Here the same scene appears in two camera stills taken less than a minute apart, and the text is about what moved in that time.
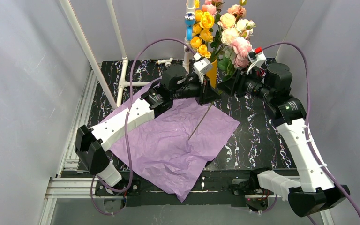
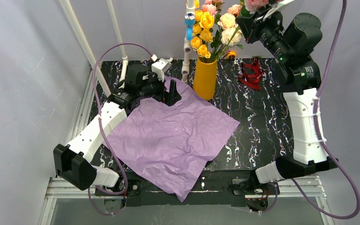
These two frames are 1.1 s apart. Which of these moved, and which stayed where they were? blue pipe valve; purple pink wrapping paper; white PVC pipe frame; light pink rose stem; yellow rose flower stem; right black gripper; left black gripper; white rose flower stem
Moved: right black gripper; left black gripper; light pink rose stem
Stayed: purple pink wrapping paper; yellow rose flower stem; blue pipe valve; white PVC pipe frame; white rose flower stem
